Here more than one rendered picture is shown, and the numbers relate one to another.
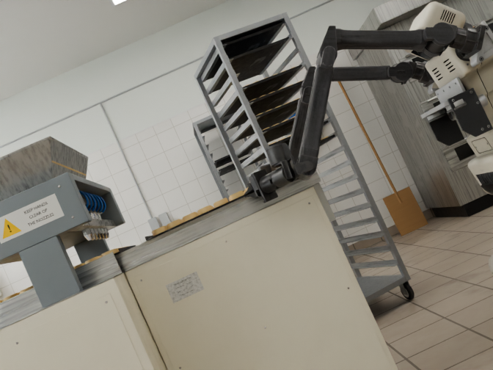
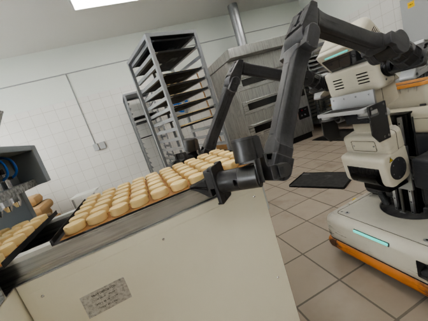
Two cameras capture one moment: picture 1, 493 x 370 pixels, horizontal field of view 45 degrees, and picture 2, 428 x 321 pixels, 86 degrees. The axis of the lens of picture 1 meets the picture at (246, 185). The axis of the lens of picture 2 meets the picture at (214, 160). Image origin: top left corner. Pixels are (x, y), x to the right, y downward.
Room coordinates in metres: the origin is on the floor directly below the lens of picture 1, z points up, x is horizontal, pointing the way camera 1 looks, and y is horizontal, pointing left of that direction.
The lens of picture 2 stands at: (1.35, 0.08, 1.08)
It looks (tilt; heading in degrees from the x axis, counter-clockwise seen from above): 11 degrees down; 346
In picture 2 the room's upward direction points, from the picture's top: 18 degrees counter-clockwise
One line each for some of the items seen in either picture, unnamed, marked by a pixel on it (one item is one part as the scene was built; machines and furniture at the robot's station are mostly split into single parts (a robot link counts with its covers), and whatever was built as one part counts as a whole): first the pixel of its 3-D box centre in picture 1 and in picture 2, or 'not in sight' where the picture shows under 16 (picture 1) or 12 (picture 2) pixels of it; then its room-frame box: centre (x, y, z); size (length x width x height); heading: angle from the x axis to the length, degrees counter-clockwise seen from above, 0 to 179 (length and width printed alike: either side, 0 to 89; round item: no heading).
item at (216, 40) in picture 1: (278, 175); (181, 137); (3.33, -0.18, 0.97); 0.03 x 0.03 x 1.70; 17
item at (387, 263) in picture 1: (370, 264); not in sight; (3.74, -0.49, 0.24); 0.64 x 0.03 x 0.03; 17
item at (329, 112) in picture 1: (345, 145); (221, 122); (3.46, -0.61, 0.97); 0.03 x 0.03 x 1.70; 17
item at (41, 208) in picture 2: not in sight; (33, 211); (5.57, 2.13, 0.49); 0.72 x 0.42 x 0.15; 8
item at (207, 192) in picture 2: (253, 187); (203, 181); (1.95, -0.02, 0.91); 0.09 x 0.07 x 0.07; 48
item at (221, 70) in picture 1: (218, 75); (144, 64); (3.63, -0.12, 1.68); 0.64 x 0.03 x 0.03; 17
